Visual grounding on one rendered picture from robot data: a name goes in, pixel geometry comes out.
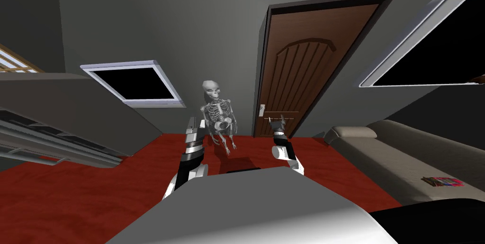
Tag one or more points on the large white framed window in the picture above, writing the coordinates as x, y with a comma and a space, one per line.
435, 47

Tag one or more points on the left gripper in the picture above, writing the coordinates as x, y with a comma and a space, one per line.
194, 135

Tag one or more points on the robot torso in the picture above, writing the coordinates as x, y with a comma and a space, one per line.
250, 210

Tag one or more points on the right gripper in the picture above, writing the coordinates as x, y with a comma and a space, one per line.
277, 127

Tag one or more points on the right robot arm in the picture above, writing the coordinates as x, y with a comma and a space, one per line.
282, 152

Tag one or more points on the wooden framed window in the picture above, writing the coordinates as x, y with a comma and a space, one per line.
13, 62

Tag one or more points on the brown wooden door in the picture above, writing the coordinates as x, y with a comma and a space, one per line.
303, 73

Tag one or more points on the small white framed window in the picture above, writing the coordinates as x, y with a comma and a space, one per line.
134, 83

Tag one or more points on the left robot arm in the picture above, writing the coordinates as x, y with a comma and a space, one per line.
189, 168

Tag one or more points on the beige bed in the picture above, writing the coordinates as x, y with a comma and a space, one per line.
394, 157

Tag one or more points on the grey desk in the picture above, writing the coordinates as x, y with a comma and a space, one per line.
64, 111

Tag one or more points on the grey skeleton figure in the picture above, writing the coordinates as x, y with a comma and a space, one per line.
216, 111

